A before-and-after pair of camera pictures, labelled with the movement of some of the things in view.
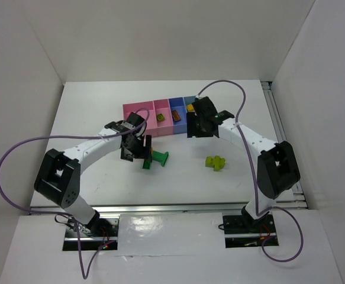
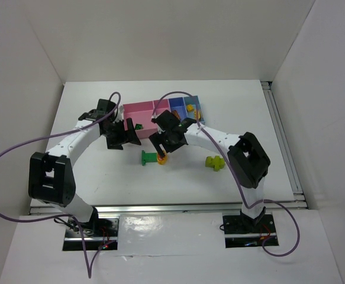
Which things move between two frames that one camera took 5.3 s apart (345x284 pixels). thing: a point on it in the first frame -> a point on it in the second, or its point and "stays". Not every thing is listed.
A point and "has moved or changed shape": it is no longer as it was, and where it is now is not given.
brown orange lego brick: (176, 115) stays
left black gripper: (137, 151) -> (119, 135)
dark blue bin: (179, 112) stays
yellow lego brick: (190, 108) stays
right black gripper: (200, 128) -> (166, 139)
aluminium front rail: (169, 208) stays
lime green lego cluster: (216, 161) stays
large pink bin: (145, 110) stays
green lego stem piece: (160, 157) has moved or changed shape
